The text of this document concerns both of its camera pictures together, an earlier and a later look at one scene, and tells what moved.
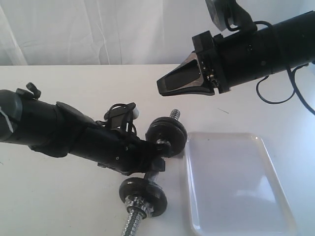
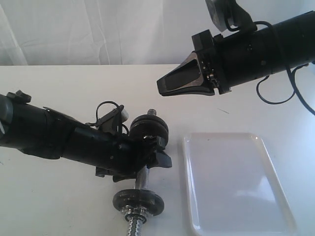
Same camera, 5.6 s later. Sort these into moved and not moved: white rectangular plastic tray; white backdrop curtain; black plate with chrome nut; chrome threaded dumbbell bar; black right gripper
Moved: black plate with chrome nut; chrome threaded dumbbell bar
Not moved: black right gripper; white rectangular plastic tray; white backdrop curtain
